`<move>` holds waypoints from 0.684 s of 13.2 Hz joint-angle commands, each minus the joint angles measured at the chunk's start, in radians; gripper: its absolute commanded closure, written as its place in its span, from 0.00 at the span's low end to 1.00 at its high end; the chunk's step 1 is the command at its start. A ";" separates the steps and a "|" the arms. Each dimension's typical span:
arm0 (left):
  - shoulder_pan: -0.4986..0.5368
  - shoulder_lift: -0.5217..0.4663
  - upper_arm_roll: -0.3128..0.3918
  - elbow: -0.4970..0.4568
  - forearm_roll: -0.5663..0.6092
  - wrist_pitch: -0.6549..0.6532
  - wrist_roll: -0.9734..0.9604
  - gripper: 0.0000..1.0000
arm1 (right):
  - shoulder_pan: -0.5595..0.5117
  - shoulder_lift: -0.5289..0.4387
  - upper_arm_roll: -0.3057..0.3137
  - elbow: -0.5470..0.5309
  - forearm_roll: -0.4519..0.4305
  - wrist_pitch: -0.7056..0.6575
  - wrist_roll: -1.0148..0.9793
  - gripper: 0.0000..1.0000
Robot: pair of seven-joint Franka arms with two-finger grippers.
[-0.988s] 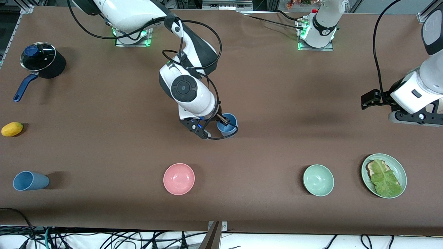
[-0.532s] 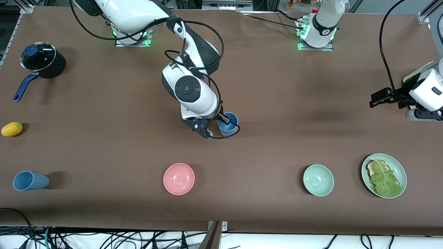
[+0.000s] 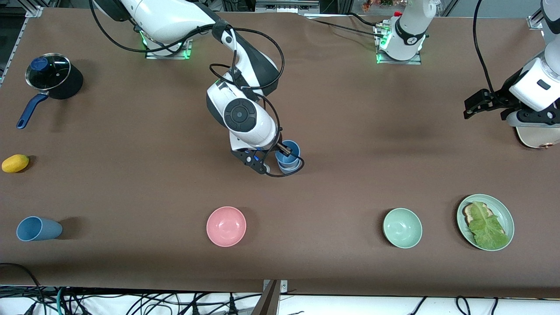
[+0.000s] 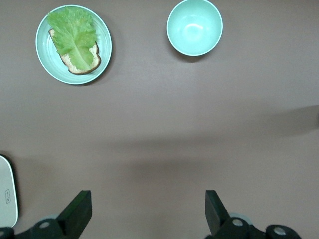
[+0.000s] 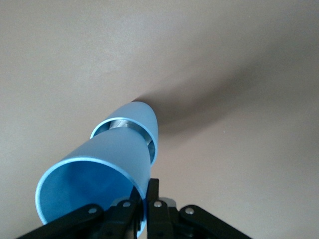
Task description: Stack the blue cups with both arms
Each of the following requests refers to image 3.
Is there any blue cup with paper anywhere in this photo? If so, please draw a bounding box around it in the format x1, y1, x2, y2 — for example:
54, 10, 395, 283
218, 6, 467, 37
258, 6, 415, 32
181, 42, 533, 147
277, 157, 305, 175

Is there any cream toaster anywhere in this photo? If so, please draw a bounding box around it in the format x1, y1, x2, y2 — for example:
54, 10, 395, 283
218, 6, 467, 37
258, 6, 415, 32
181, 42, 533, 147
515, 125, 560, 149

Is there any pink bowl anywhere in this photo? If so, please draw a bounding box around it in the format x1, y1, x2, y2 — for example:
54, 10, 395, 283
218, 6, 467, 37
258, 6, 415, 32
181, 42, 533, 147
206, 206, 247, 248

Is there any toast slice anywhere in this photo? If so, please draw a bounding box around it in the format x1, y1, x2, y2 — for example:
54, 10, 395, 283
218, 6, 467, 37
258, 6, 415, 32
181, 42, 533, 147
462, 202, 504, 233

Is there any light green plate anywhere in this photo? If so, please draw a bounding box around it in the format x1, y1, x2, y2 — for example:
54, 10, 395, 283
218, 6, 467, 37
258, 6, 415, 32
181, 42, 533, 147
456, 194, 515, 252

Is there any green lettuce leaf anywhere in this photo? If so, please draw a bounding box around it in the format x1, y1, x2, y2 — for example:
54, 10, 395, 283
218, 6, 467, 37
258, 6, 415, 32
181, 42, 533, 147
468, 201, 510, 249

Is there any light green bowl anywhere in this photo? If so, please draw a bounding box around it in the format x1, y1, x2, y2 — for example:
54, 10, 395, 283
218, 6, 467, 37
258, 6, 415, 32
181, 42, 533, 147
383, 208, 423, 249

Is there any yellow lemon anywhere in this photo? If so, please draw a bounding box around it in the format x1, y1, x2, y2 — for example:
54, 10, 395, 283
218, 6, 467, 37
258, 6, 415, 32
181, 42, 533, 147
1, 154, 30, 173

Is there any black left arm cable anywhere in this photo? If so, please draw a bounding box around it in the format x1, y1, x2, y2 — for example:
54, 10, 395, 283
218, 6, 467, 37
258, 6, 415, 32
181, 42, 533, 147
473, 0, 498, 95

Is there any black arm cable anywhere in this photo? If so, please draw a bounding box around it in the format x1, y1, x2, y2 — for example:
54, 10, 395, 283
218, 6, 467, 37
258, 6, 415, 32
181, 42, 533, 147
89, 0, 305, 178
473, 0, 498, 95

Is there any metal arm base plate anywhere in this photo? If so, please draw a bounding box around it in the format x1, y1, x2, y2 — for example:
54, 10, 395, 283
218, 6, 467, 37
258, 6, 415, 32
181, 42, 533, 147
145, 31, 193, 60
375, 22, 423, 65

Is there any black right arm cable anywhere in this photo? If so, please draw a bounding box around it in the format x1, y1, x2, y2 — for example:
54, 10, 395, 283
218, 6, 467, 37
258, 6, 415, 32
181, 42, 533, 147
89, 0, 305, 178

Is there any black base power cable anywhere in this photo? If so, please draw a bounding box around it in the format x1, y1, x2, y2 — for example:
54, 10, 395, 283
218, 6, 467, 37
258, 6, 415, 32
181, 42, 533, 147
302, 12, 388, 39

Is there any small metal bracket plate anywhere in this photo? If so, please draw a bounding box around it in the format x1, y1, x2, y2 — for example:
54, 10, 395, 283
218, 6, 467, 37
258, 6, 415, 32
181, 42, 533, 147
262, 280, 288, 294

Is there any dark camera mount bar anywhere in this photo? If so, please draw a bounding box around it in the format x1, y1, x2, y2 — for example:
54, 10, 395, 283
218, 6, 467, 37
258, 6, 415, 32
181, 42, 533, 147
251, 280, 280, 315

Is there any black saucepan with blue handle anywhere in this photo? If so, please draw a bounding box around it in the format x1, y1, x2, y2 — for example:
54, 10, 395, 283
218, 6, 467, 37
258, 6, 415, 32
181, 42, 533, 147
16, 53, 84, 130

